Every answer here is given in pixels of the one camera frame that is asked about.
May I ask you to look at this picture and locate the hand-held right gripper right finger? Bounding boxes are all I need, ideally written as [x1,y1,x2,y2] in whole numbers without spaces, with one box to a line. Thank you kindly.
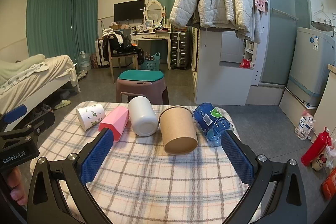
[222,131,308,224]

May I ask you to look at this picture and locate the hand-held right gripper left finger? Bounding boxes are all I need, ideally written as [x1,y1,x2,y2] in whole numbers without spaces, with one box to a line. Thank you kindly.
[26,128,114,224]

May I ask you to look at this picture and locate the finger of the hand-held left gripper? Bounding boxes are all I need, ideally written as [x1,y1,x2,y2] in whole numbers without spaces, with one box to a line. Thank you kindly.
[24,112,56,136]
[0,105,28,135]

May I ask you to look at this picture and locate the brown paper cup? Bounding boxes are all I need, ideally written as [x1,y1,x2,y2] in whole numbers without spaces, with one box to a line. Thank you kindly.
[159,106,198,155]

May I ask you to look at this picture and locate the pink faceted cup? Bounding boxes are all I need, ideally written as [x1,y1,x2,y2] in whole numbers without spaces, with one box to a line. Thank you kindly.
[98,106,130,142]

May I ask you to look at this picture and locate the white floral cup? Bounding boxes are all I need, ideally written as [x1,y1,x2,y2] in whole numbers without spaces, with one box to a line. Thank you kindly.
[76,103,106,131]

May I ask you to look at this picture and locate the plain white cup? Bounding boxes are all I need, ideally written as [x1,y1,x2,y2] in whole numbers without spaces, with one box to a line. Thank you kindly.
[128,96,159,137]

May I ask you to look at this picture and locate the cartoon print cup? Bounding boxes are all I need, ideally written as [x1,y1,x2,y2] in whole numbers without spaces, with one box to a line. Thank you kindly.
[311,148,328,171]

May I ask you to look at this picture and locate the person's left hand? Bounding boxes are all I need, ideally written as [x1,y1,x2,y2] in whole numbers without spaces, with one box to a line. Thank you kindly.
[8,168,28,207]

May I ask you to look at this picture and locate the green slippers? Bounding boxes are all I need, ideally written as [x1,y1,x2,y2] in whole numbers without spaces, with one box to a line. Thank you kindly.
[54,100,71,109]

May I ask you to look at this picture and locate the bed with cream bedding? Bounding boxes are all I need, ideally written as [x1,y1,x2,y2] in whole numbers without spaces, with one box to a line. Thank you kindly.
[0,54,80,122]

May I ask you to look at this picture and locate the blue plastic water bottle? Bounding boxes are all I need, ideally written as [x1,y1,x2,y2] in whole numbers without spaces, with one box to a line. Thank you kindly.
[193,102,234,147]

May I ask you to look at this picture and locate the plaid tablecloth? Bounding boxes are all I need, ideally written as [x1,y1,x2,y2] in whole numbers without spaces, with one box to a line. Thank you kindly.
[37,101,250,224]

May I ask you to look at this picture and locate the white printed bag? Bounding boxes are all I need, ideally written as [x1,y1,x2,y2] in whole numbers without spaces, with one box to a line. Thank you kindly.
[294,110,315,140]

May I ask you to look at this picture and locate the large water jug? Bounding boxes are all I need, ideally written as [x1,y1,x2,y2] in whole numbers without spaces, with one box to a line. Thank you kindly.
[78,51,91,72]

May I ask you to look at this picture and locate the red thermos bottle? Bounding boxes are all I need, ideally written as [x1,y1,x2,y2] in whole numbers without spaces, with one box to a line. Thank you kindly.
[301,127,332,167]

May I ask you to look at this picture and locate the white wardrobe cabinet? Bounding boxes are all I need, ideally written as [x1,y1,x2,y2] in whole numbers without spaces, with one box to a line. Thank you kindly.
[193,26,256,105]

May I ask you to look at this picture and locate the purple plastic stool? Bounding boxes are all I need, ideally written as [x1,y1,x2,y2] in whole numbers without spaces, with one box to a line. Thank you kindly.
[116,77,169,105]

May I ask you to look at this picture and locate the green seat cushion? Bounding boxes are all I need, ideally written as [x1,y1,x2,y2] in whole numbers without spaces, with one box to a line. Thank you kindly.
[119,70,163,84]

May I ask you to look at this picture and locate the orange package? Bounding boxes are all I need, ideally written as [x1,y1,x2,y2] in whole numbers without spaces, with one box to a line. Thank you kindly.
[321,169,336,201]

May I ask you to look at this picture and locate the green window curtain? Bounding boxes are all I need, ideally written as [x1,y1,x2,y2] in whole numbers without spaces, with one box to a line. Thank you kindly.
[28,0,99,59]

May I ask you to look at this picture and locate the wooden chair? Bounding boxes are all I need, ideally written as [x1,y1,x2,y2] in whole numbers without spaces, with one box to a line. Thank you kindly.
[108,40,139,83]

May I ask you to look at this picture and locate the teal laundry basket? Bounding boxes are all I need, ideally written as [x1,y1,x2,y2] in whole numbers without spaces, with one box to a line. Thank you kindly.
[142,52,161,71]

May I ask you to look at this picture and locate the pile of clothes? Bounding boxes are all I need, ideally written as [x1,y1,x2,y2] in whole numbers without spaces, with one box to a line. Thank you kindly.
[102,28,144,63]

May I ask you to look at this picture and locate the white washing machine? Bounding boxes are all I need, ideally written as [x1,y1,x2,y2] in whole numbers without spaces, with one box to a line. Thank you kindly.
[287,27,336,109]

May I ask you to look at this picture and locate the silver suitcase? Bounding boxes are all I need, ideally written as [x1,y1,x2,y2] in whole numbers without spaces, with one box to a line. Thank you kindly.
[171,31,190,70]

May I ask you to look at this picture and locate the white dressing table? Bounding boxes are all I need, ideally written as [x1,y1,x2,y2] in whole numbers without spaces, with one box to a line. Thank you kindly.
[130,27,172,70]

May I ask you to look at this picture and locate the frosted glass door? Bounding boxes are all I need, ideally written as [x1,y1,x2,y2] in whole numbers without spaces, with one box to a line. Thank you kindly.
[262,0,313,88]

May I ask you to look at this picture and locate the black television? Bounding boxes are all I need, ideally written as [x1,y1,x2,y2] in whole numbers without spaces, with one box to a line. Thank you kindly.
[114,0,145,22]

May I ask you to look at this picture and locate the oval vanity mirror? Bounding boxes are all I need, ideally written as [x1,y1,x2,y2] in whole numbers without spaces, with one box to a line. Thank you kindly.
[145,0,164,26]

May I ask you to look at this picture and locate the wire clothes hanger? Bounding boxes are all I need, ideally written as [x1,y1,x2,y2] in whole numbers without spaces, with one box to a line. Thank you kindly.
[314,5,332,23]

